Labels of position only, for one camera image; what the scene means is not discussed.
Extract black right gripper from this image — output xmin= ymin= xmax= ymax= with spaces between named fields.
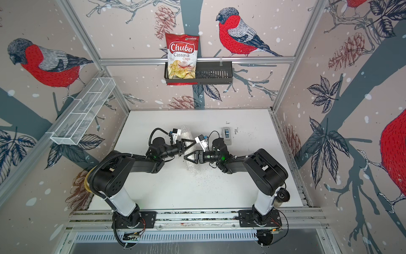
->
xmin=184 ymin=151 xmax=222 ymax=167

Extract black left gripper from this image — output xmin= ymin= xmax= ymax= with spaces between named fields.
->
xmin=159 ymin=140 xmax=196 ymax=161

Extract clear bubble wrap sheet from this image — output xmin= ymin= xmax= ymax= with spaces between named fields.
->
xmin=180 ymin=125 xmax=202 ymax=175

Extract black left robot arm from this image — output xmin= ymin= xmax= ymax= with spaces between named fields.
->
xmin=87 ymin=137 xmax=196 ymax=228

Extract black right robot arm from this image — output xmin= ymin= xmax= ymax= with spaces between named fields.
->
xmin=184 ymin=138 xmax=290 ymax=225

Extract red cassava chips bag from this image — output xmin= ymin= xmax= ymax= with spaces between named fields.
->
xmin=165 ymin=33 xmax=200 ymax=85

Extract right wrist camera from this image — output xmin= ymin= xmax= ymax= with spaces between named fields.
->
xmin=195 ymin=134 xmax=208 ymax=151

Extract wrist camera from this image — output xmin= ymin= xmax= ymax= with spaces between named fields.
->
xmin=195 ymin=134 xmax=208 ymax=151
xmin=169 ymin=128 xmax=181 ymax=145

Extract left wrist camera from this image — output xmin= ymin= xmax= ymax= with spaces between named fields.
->
xmin=169 ymin=128 xmax=181 ymax=145

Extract black wire wall basket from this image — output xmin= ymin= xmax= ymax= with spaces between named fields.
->
xmin=164 ymin=61 xmax=233 ymax=85

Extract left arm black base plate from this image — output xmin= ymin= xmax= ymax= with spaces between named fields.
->
xmin=112 ymin=211 xmax=156 ymax=229

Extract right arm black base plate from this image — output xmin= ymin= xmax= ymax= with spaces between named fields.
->
xmin=234 ymin=209 xmax=282 ymax=228

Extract white mesh wall shelf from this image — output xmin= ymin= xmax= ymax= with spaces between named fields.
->
xmin=50 ymin=77 xmax=116 ymax=145

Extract aluminium front rail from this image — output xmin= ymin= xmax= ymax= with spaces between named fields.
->
xmin=66 ymin=207 xmax=329 ymax=231

